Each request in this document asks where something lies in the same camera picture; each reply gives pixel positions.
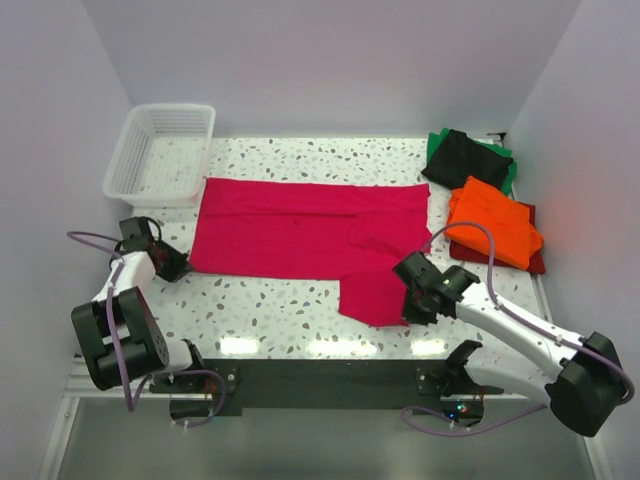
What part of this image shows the folded black t shirt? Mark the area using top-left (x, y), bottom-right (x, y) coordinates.
top-left (420, 129), bottom-right (514, 190)

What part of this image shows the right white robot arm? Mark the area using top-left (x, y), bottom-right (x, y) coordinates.
top-left (393, 252), bottom-right (635, 437)

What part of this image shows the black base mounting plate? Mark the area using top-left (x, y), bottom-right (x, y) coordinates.
top-left (150, 359), bottom-right (502, 419)

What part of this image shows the folded orange t shirt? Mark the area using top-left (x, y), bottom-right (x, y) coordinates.
top-left (447, 176), bottom-right (544, 270)

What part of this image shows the folded green t shirt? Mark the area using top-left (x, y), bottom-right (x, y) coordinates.
top-left (425, 128), bottom-right (518, 197)

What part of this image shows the crimson pink t shirt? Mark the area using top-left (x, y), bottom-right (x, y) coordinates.
top-left (190, 178), bottom-right (430, 327)

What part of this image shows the aluminium frame rail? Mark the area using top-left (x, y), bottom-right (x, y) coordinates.
top-left (61, 357), bottom-right (551, 401)

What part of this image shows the folded dark red t shirt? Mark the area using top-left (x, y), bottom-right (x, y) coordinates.
top-left (445, 200), bottom-right (546, 274)

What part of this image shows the white plastic basket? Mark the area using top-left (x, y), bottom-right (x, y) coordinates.
top-left (103, 103), bottom-right (216, 208)

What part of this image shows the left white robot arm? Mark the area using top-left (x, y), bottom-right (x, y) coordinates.
top-left (71, 217), bottom-right (207, 392)

